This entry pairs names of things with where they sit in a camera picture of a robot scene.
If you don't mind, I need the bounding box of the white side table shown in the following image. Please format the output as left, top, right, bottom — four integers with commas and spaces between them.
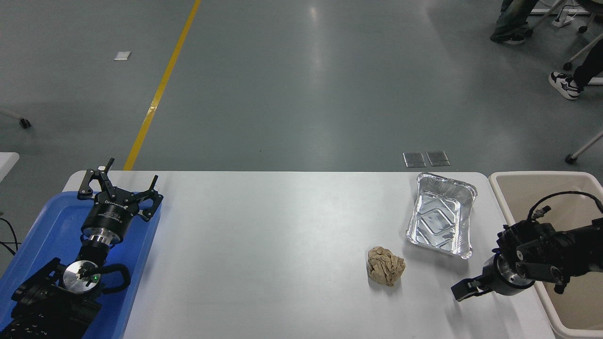
0, 152, 20, 182

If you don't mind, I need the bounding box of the crumpled tan paper ball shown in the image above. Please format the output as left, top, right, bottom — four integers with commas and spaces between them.
367, 246, 406, 287

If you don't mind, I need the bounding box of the grey leg with black caster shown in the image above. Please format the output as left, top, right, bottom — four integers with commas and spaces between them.
0, 108, 32, 129

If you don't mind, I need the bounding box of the blue plastic tray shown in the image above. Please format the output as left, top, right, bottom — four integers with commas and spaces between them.
0, 191, 163, 339

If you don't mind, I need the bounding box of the white chair leg with caster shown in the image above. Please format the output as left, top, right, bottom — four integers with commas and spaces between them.
565, 131, 603, 164
563, 33, 603, 71

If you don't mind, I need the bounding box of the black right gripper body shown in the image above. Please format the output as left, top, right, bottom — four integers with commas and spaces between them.
481, 254, 508, 295

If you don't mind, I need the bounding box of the person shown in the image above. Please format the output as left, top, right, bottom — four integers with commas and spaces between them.
548, 40, 603, 100
490, 0, 540, 45

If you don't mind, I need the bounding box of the silver foil tray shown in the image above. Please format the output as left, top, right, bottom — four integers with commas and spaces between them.
406, 172, 478, 259

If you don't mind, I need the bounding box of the large pale bin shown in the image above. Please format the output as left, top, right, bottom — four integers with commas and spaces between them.
489, 171, 603, 339

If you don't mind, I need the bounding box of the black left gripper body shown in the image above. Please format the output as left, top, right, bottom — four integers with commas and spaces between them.
81, 191, 142, 242

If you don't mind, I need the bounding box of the black cable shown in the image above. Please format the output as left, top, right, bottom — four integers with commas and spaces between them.
0, 218, 19, 257

